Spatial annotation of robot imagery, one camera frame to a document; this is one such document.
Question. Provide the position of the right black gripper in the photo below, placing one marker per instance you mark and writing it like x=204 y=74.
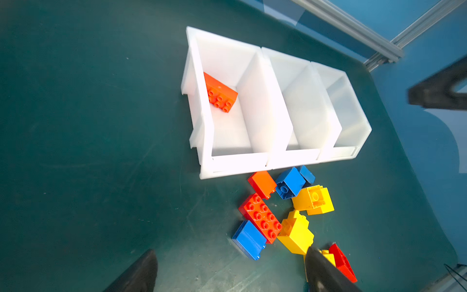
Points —
x=439 y=90

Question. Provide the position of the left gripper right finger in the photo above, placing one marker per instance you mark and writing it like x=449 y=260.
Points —
x=322 y=276

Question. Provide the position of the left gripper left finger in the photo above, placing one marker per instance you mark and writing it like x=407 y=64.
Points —
x=139 y=277

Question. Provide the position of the yellow brick top studs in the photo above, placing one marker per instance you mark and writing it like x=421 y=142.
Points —
x=315 y=200

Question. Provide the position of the blue brick top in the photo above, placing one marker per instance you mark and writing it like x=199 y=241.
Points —
x=289 y=183

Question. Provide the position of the long red brick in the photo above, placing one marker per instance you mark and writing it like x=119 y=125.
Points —
x=220 y=95
x=255 y=210

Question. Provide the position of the red brick right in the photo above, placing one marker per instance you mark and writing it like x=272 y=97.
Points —
x=342 y=263

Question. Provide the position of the blue brick left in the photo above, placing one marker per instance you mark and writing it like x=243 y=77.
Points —
x=249 y=240

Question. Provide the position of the white right bin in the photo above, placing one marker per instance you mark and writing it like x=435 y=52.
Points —
x=355 y=126

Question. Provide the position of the white bin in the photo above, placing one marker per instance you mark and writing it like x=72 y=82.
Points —
x=355 y=126
x=316 y=126
x=258 y=127

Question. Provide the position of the small blue brick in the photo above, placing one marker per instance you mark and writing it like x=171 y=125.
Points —
x=306 y=174

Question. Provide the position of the red brick top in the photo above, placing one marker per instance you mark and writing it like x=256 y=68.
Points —
x=263 y=184

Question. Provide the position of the white middle bin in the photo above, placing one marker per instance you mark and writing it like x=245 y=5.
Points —
x=316 y=126

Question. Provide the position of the white left bin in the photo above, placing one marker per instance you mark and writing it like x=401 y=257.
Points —
x=258 y=127

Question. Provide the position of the right aluminium frame post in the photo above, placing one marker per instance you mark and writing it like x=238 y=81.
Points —
x=418 y=27

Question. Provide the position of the horizontal aluminium frame bar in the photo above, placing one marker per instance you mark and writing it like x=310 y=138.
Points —
x=341 y=20

